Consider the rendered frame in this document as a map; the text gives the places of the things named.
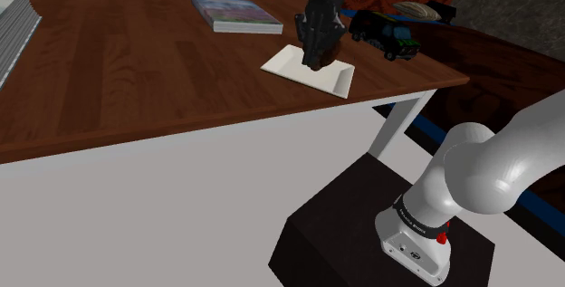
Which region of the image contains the dark robot stand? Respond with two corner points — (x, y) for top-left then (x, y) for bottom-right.
(268, 152), (496, 287)

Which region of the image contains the wooden table with white legs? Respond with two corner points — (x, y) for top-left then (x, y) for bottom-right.
(0, 0), (471, 166)

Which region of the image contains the black and green toy truck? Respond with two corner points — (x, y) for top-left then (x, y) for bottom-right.
(348, 9), (422, 62)

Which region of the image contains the white rectangular plate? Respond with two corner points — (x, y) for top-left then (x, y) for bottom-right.
(259, 43), (357, 100)

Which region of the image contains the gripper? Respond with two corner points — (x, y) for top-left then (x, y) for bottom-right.
(293, 0), (350, 72)

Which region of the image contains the grey stack of books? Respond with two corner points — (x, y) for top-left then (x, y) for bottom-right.
(0, 0), (43, 91)

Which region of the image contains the book with colourful cover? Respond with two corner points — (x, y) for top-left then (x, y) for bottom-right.
(190, 0), (284, 35)

